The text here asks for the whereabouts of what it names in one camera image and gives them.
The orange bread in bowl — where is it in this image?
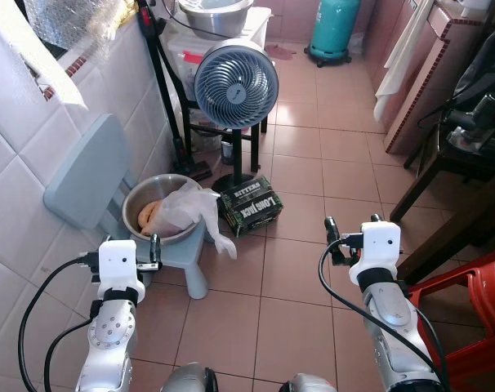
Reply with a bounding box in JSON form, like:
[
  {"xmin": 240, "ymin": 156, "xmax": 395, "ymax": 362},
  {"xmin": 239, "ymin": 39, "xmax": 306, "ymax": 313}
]
[{"xmin": 138, "ymin": 199, "xmax": 163, "ymax": 237}]

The white plastic bag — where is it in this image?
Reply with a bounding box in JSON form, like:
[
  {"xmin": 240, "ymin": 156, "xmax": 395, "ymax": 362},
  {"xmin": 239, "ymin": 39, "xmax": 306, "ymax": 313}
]
[{"xmin": 153, "ymin": 180, "xmax": 239, "ymax": 261}]

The round metal bowl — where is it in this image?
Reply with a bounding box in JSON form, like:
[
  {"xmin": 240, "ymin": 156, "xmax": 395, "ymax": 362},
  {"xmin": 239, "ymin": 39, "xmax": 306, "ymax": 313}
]
[{"xmin": 121, "ymin": 173, "xmax": 207, "ymax": 247}]

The dark green printed cardboard box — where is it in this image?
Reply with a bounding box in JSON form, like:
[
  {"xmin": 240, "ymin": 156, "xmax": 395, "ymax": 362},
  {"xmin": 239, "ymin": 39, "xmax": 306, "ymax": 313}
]
[{"xmin": 216, "ymin": 175, "xmax": 284, "ymax": 238}]

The small grey-blue plastic chair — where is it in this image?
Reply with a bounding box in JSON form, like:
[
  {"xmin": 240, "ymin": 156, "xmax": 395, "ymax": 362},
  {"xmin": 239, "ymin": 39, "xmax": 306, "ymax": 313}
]
[{"xmin": 43, "ymin": 114, "xmax": 212, "ymax": 300}]

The black wooden stool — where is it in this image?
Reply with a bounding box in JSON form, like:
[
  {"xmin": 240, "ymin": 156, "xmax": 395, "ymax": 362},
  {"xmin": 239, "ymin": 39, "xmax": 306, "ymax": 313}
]
[{"xmin": 181, "ymin": 105, "xmax": 271, "ymax": 174}]

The dark wooden table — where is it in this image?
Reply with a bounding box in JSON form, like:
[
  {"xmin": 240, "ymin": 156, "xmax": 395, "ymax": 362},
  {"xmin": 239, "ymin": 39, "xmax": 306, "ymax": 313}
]
[{"xmin": 389, "ymin": 162, "xmax": 495, "ymax": 287}]

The silver left robot leg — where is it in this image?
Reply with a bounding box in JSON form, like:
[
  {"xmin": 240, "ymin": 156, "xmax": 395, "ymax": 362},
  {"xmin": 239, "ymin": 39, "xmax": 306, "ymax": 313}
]
[{"xmin": 160, "ymin": 363, "xmax": 221, "ymax": 392}]

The silver robot leg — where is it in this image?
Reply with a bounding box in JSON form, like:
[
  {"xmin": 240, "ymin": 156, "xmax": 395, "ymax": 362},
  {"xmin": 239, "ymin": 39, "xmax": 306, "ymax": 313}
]
[
  {"xmin": 160, "ymin": 363, "xmax": 221, "ymax": 392},
  {"xmin": 279, "ymin": 373, "xmax": 339, "ymax": 392}
]

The red plastic stool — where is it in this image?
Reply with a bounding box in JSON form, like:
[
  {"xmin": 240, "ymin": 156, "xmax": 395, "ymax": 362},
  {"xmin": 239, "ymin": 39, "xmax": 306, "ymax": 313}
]
[{"xmin": 405, "ymin": 247, "xmax": 495, "ymax": 392}]

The silver right robot leg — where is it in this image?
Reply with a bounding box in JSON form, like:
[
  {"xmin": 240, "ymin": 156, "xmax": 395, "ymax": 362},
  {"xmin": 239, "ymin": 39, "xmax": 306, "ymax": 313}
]
[{"xmin": 279, "ymin": 373, "xmax": 339, "ymax": 392}]

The red black stick vacuum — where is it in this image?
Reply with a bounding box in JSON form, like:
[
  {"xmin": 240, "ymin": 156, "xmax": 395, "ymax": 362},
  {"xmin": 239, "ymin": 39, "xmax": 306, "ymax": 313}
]
[{"xmin": 135, "ymin": 0, "xmax": 213, "ymax": 183}]

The white round standing fan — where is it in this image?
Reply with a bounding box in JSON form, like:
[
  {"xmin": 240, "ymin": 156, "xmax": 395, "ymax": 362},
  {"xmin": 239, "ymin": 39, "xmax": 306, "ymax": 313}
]
[{"xmin": 193, "ymin": 38, "xmax": 280, "ymax": 195}]

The white hanging cloth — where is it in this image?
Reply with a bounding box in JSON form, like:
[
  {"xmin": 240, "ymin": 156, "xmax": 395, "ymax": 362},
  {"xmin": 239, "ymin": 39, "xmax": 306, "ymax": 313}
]
[{"xmin": 372, "ymin": 0, "xmax": 438, "ymax": 125}]

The white plastic storage box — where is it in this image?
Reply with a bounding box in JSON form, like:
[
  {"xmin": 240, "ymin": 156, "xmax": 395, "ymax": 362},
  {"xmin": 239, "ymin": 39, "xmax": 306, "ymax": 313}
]
[{"xmin": 161, "ymin": 7, "xmax": 274, "ymax": 127}]

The teal gas cylinder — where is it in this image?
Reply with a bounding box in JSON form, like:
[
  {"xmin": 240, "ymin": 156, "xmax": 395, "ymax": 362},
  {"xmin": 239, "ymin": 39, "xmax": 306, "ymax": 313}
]
[{"xmin": 305, "ymin": 0, "xmax": 362, "ymax": 69}]

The pink tiled counter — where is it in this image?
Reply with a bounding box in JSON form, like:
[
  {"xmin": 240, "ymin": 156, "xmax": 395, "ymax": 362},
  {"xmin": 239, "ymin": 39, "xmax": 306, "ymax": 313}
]
[{"xmin": 363, "ymin": 0, "xmax": 495, "ymax": 158}]

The black backpack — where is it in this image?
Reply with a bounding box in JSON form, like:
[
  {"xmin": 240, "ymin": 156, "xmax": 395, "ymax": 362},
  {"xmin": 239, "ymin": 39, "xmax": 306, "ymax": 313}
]
[{"xmin": 450, "ymin": 24, "xmax": 495, "ymax": 111}]

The white plastic sheet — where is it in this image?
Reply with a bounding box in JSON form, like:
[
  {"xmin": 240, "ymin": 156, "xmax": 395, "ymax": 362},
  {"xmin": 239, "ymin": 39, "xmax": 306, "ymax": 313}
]
[{"xmin": 0, "ymin": 0, "xmax": 90, "ymax": 112}]

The large steel basin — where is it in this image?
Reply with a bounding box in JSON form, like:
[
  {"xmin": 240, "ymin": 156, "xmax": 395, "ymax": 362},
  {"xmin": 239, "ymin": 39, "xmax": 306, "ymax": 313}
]
[{"xmin": 177, "ymin": 0, "xmax": 256, "ymax": 41}]

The silver bubble foil sheet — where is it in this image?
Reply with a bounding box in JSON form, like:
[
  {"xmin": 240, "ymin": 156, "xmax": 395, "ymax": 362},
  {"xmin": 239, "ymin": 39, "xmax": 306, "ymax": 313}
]
[{"xmin": 22, "ymin": 0, "xmax": 140, "ymax": 51}]

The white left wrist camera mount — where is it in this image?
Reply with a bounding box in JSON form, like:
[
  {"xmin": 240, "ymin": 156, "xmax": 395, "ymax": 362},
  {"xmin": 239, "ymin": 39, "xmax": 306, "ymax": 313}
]
[{"xmin": 97, "ymin": 238, "xmax": 139, "ymax": 296}]

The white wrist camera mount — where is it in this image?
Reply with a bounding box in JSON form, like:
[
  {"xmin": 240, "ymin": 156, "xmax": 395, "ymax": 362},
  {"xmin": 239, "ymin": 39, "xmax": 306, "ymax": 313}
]
[
  {"xmin": 349, "ymin": 221, "xmax": 402, "ymax": 283},
  {"xmin": 97, "ymin": 238, "xmax": 139, "ymax": 296}
]

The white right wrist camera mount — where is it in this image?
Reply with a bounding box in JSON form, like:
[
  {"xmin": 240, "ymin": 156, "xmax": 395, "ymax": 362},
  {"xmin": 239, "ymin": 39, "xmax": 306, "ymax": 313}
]
[{"xmin": 349, "ymin": 221, "xmax": 402, "ymax": 283}]

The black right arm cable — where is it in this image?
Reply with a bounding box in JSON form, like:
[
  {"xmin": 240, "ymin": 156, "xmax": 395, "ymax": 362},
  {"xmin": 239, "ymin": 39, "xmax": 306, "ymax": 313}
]
[{"xmin": 318, "ymin": 240, "xmax": 451, "ymax": 392}]

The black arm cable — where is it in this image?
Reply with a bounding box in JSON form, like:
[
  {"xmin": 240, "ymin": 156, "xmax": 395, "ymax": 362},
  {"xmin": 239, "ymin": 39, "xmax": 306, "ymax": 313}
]
[
  {"xmin": 17, "ymin": 252, "xmax": 103, "ymax": 392},
  {"xmin": 318, "ymin": 240, "xmax": 451, "ymax": 392}
]

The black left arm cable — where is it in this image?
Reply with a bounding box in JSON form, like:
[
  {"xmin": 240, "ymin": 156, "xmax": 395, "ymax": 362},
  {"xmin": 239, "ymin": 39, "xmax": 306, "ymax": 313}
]
[{"xmin": 17, "ymin": 252, "xmax": 103, "ymax": 392}]

